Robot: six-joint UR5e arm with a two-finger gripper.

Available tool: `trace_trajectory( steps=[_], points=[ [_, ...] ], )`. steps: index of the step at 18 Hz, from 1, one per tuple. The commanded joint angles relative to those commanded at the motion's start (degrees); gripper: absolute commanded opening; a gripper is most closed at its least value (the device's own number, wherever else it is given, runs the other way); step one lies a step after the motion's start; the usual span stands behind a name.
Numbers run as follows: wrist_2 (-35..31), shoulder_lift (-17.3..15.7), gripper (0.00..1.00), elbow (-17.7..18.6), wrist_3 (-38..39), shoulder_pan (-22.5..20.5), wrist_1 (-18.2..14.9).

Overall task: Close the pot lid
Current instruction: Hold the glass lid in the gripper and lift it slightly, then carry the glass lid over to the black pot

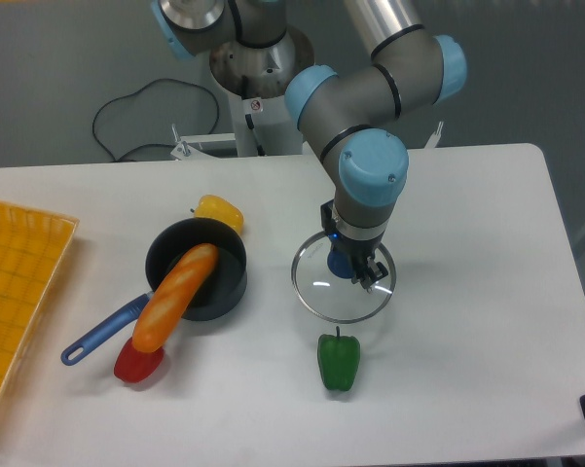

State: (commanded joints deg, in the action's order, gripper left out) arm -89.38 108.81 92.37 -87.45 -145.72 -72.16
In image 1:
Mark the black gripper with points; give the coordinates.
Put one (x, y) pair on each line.
(348, 253)

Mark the glass pot lid blue knob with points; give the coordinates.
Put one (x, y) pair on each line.
(323, 283)

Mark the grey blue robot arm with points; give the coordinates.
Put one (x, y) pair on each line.
(342, 118)

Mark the green toy bell pepper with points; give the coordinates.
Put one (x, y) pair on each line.
(338, 358)

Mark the yellow toy bell pepper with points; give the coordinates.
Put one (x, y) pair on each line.
(219, 209)

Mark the orange toy bread loaf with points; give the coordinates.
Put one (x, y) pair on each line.
(161, 315)

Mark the red toy bell pepper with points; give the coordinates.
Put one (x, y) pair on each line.
(133, 366)

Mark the yellow plastic basket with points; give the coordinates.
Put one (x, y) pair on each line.
(33, 243)

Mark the black pot blue handle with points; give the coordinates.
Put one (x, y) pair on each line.
(221, 292)

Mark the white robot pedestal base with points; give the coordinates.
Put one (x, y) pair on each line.
(254, 65)

